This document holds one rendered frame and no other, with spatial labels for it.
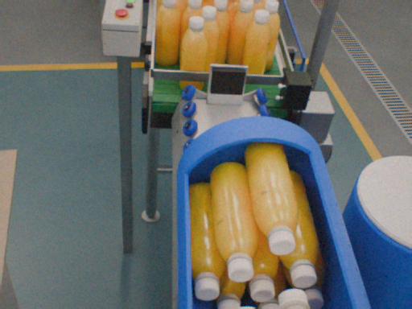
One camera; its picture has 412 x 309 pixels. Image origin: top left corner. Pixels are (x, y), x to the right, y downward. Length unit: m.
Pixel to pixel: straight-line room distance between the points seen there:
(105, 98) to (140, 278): 1.23
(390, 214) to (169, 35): 0.83
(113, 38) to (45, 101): 1.60
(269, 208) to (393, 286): 0.43
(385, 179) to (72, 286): 1.37
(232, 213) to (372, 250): 0.38
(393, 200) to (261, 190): 0.38
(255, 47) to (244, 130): 0.67
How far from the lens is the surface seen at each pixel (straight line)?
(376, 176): 1.17
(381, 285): 1.16
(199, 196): 0.93
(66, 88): 3.10
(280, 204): 0.81
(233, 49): 1.61
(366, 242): 1.12
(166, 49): 1.59
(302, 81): 1.46
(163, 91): 1.52
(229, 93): 1.41
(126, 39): 1.45
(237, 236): 0.81
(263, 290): 0.85
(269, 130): 0.89
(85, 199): 2.43
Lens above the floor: 1.78
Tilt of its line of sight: 42 degrees down
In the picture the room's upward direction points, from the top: 7 degrees clockwise
